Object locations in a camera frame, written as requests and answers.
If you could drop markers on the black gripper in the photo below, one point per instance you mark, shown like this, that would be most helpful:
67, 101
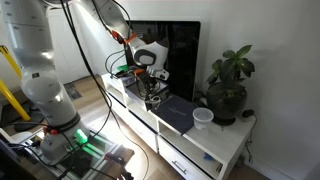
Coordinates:
146, 85

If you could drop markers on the white TV cabinet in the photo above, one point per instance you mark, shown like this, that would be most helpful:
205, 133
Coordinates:
207, 154

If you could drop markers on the black power adapter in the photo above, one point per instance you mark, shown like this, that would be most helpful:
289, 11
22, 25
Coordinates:
247, 113

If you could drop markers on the yellow metal stand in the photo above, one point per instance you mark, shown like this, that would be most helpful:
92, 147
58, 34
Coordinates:
7, 91

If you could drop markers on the dark blue box lid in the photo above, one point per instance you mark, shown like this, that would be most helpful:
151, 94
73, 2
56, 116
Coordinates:
177, 112

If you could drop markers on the green potted plant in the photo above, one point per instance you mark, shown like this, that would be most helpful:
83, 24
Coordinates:
229, 70

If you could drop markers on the clear plastic cup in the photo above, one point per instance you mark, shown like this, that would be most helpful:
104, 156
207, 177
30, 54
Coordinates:
202, 118

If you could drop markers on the robot base mounting frame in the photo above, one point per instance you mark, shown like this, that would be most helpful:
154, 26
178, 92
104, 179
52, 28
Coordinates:
96, 159

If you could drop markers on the white sunglasses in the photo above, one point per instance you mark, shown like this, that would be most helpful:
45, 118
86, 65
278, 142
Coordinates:
155, 99

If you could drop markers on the dark plant pot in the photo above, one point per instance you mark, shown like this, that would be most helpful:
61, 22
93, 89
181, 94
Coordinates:
226, 102

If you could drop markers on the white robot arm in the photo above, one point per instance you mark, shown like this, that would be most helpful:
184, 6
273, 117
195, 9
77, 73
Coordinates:
28, 29

